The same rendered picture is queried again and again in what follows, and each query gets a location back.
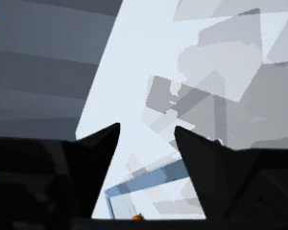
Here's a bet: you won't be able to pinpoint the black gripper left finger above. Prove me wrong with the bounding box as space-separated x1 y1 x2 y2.
0 123 120 219

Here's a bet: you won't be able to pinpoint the low clear glass walls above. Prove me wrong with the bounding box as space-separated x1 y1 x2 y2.
110 156 182 219

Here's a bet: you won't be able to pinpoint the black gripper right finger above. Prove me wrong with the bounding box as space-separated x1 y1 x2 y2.
174 126 288 219

